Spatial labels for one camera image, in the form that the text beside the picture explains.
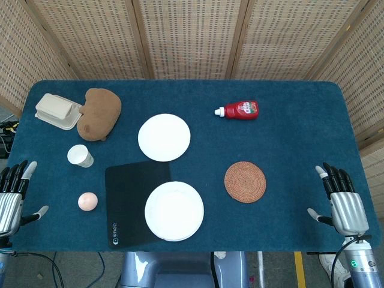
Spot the small white paper plate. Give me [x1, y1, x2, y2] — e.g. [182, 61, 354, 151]
[137, 113, 191, 162]

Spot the blue floor cable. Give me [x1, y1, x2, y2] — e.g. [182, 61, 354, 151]
[52, 251, 106, 288]

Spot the black floor cable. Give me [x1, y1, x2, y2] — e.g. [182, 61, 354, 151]
[0, 251, 65, 288]

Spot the black floor equipment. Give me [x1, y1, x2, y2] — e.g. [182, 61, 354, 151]
[0, 119, 20, 160]

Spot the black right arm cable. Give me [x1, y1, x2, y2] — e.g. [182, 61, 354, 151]
[334, 235, 373, 288]

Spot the blue-grey robot torso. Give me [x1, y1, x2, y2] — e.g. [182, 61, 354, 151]
[119, 251, 250, 288]

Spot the woven bamboo folding screen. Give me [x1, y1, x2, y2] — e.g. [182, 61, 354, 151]
[0, 0, 384, 220]

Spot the pale pink egg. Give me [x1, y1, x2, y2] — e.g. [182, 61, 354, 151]
[77, 191, 99, 212]

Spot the brown capybara plush toy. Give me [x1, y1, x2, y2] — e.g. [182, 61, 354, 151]
[76, 88, 122, 142]

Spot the black mouse pad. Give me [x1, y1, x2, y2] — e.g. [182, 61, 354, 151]
[104, 160, 181, 250]

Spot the large white paper plate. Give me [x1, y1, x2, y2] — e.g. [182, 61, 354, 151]
[144, 181, 205, 242]

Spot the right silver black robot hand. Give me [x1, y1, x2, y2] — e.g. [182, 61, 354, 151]
[307, 162, 370, 236]

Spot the red ketchup squeeze bottle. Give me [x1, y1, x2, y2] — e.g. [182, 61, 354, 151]
[214, 100, 260, 121]

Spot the dark blue table cloth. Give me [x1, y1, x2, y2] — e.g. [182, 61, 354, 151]
[5, 79, 378, 253]

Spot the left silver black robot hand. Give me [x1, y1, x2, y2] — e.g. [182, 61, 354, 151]
[0, 160, 49, 238]

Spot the small white paper cup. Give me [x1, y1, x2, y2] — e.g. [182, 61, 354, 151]
[67, 144, 94, 169]

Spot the brown round woven coaster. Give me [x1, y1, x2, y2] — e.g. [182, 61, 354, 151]
[224, 161, 267, 204]

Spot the beige clamshell takeout box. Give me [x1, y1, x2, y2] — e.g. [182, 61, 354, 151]
[34, 92, 83, 131]

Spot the white sneaker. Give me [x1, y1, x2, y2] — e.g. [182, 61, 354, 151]
[318, 253, 346, 287]

